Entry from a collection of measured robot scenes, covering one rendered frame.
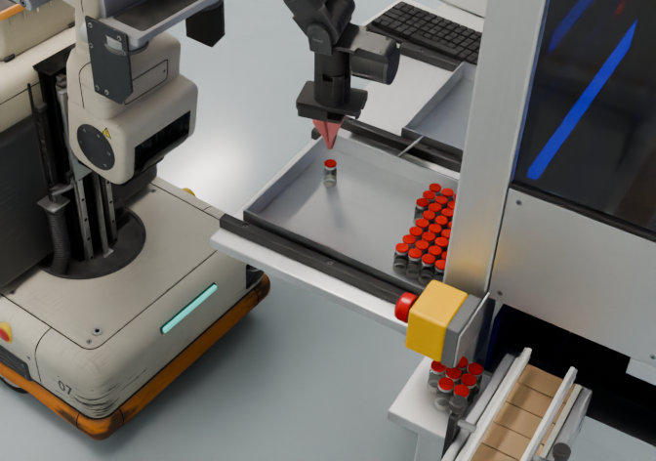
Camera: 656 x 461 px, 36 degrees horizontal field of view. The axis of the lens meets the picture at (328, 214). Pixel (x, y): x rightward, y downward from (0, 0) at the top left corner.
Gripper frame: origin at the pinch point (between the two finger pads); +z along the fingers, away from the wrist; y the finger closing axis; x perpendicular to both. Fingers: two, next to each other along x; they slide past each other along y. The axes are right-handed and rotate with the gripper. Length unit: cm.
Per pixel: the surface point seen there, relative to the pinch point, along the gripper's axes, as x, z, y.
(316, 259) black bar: -19.0, 7.8, 3.3
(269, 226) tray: -14.7, 7.0, -5.7
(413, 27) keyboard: 65, 15, 1
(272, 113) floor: 135, 97, -56
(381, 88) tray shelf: 32.5, 10.0, 1.0
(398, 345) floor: 48, 98, 6
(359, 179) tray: 4.1, 9.7, 4.1
